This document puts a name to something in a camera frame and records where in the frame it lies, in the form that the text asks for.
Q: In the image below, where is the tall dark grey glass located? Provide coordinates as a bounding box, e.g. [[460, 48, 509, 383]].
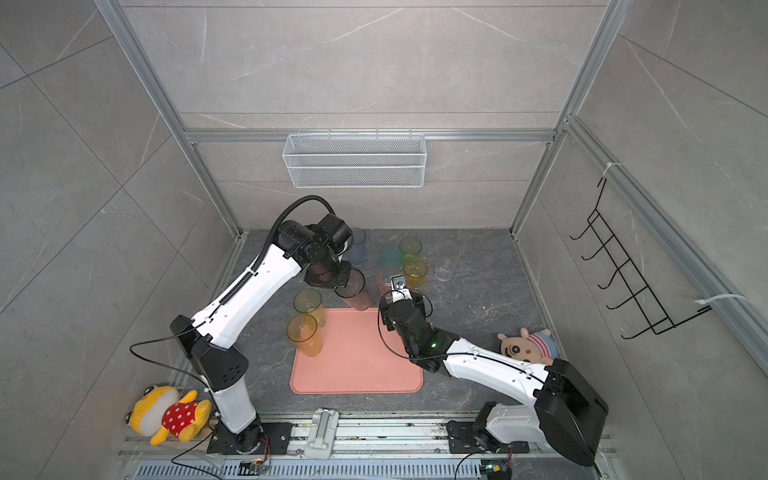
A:
[[334, 268, 371, 311]]

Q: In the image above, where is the tall blue glass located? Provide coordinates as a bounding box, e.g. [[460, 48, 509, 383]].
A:
[[344, 228, 367, 268]]

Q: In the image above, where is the tall green glass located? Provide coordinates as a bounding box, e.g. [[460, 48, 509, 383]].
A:
[[293, 288, 326, 329]]

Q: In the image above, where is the tall yellow glass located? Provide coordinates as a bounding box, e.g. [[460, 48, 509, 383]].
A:
[[286, 314, 323, 357]]

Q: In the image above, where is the pink tray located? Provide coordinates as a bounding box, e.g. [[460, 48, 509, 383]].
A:
[[290, 308, 423, 395]]

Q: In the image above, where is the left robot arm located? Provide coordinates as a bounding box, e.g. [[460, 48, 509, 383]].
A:
[[126, 195, 352, 453]]

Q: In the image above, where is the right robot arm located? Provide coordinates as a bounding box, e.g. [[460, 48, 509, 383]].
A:
[[378, 274, 609, 467]]

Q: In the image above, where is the pink glass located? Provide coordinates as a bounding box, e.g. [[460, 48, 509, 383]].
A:
[[376, 268, 398, 295]]

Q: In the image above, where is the short yellow glass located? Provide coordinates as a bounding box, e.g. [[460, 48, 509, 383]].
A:
[[403, 258, 429, 290]]

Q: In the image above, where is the teal dimpled glass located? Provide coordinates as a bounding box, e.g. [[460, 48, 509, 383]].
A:
[[378, 245, 403, 276]]

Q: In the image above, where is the short green glass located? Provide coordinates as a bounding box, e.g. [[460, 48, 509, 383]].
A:
[[398, 237, 423, 262]]

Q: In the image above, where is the clear glass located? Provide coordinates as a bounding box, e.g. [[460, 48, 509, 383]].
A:
[[434, 242, 462, 282]]

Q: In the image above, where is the doll plush toy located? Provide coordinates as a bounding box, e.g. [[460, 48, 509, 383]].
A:
[[497, 328, 559, 365]]

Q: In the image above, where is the yellow plush toy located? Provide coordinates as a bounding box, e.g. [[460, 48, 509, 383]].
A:
[[125, 385, 213, 446]]

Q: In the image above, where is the white wire basket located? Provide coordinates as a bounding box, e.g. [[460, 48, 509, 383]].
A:
[[282, 133, 428, 188]]

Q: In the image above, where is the white clamp on rail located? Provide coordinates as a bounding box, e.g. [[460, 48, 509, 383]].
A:
[[304, 408, 340, 460]]

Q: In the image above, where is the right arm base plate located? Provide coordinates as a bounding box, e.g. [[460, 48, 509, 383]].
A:
[[445, 420, 530, 454]]

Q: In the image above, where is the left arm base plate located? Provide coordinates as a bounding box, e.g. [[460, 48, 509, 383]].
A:
[[207, 422, 293, 455]]

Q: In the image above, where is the black wall hook rack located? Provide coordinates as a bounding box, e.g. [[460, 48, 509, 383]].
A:
[[569, 178, 713, 340]]

